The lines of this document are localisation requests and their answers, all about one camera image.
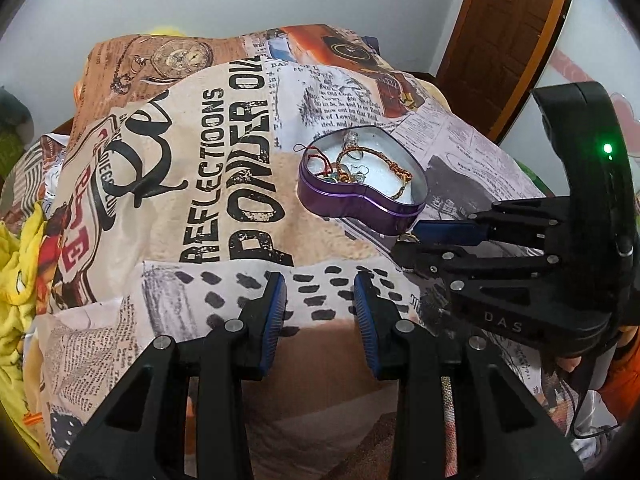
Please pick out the newspaper print blanket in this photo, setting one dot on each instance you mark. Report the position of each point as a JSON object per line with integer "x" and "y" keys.
{"x": 200, "y": 160}

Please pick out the brown wooden door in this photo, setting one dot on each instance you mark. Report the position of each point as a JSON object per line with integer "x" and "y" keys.
{"x": 500, "y": 35}

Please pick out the person's right forearm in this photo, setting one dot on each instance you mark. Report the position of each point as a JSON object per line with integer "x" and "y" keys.
{"x": 625, "y": 375}

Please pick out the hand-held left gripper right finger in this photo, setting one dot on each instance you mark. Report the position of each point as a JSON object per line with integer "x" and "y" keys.
{"x": 367, "y": 325}

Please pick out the dark blue cloth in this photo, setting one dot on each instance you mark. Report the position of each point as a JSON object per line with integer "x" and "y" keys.
{"x": 372, "y": 44}

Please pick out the person's right hand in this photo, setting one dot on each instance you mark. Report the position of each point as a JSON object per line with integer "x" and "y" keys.
{"x": 567, "y": 364}

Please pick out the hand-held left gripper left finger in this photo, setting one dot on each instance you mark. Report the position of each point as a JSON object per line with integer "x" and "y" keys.
{"x": 272, "y": 325}

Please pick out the white heart-sticker wardrobe door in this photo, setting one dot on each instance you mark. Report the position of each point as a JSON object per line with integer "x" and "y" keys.
{"x": 595, "y": 35}

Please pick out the small silver jewelry pieces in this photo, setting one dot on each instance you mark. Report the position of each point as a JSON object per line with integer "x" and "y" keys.
{"x": 357, "y": 173}

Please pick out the striped cloth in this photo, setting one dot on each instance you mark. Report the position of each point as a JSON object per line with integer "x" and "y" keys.
{"x": 30, "y": 180}

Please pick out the purple heart-shaped tin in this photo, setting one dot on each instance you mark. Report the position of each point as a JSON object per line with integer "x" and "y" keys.
{"x": 350, "y": 206}

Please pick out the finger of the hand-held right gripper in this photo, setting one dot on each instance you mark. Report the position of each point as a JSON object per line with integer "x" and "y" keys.
{"x": 500, "y": 280}
{"x": 450, "y": 231}

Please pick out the yellow cloth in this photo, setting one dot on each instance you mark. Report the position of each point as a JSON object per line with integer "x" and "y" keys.
{"x": 15, "y": 320}

